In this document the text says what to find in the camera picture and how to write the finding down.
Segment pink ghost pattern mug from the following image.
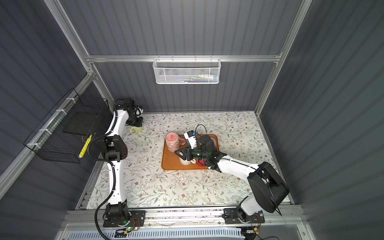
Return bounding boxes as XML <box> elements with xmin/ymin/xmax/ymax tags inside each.
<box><xmin>165</xmin><ymin>133</ymin><xmax>187</xmax><ymax>152</ymax></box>

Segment light green mug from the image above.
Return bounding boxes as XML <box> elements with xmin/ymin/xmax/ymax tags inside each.
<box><xmin>130</xmin><ymin>127</ymin><xmax>143</xmax><ymax>134</ymax></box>

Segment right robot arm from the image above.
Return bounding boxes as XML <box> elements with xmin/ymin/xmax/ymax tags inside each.
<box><xmin>174</xmin><ymin>135</ymin><xmax>290</xmax><ymax>223</ymax></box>

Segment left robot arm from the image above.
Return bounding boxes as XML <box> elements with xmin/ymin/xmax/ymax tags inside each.
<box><xmin>98</xmin><ymin>98</ymin><xmax>143</xmax><ymax>227</ymax></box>

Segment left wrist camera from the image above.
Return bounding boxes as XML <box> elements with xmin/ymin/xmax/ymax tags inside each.
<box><xmin>135</xmin><ymin>105</ymin><xmax>144</xmax><ymax>117</ymax></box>

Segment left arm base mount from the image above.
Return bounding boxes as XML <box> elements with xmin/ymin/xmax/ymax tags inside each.
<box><xmin>103</xmin><ymin>211</ymin><xmax>146</xmax><ymax>228</ymax></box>

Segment white mug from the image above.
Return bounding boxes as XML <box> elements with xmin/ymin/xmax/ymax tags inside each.
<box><xmin>179</xmin><ymin>158</ymin><xmax>196</xmax><ymax>166</ymax></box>

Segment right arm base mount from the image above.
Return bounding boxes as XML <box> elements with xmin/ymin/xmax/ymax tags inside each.
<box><xmin>222</xmin><ymin>208</ymin><xmax>265</xmax><ymax>225</ymax></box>

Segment white wire wall basket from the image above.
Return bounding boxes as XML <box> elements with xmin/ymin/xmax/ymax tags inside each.
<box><xmin>153</xmin><ymin>59</ymin><xmax>222</xmax><ymax>85</ymax></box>

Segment red mug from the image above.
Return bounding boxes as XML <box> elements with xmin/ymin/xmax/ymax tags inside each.
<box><xmin>196</xmin><ymin>159</ymin><xmax>209</xmax><ymax>168</ymax></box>

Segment yellow marker pen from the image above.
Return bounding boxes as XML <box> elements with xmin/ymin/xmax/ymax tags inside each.
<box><xmin>78</xmin><ymin>135</ymin><xmax>93</xmax><ymax>159</ymax></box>

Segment black wire wall basket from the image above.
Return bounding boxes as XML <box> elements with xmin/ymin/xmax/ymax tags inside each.
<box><xmin>24</xmin><ymin>89</ymin><xmax>112</xmax><ymax>164</ymax></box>

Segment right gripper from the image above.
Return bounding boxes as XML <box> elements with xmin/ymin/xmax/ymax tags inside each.
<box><xmin>175</xmin><ymin>144</ymin><xmax>209</xmax><ymax>162</ymax></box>

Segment pens in white basket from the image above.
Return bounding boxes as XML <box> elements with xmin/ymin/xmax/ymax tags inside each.
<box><xmin>180</xmin><ymin>74</ymin><xmax>220</xmax><ymax>83</ymax></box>

